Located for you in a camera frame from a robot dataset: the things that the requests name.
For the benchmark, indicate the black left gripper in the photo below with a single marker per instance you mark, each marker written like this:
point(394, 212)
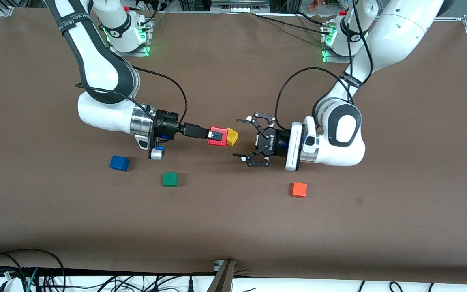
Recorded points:
point(273, 145)

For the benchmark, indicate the orange wooden block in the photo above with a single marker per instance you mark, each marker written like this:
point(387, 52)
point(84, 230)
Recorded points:
point(298, 190)

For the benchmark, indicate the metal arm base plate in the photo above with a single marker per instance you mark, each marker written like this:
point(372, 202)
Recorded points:
point(116, 53)
point(335, 60)

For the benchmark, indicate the yellow wooden block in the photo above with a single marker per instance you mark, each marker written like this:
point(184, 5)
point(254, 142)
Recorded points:
point(233, 138)

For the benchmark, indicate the aluminium frame rail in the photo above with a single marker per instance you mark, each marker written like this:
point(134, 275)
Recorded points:
point(452, 18)

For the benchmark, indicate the blue wooden block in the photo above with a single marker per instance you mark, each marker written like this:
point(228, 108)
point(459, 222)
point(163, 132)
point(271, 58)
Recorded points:
point(118, 163)

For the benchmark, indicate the brown table cover sheet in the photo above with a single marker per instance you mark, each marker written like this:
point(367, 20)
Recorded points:
point(233, 223)

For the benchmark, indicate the grey aluminium frame piece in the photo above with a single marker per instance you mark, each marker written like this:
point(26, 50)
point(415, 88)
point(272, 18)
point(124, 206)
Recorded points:
point(239, 6)

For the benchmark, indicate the red wooden block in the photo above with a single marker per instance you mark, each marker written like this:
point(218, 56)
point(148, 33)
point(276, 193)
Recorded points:
point(224, 136)

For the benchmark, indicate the green wooden block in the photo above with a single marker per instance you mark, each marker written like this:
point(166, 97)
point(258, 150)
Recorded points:
point(170, 179)

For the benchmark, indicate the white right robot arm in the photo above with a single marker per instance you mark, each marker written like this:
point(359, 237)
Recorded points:
point(95, 65)

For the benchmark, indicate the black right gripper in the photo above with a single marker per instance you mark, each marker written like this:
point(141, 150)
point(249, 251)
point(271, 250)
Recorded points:
point(168, 124)

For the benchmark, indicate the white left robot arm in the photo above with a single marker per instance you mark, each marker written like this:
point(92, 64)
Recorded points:
point(399, 36)

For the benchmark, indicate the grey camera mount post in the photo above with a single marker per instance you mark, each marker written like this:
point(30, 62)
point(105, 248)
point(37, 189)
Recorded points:
point(222, 280)

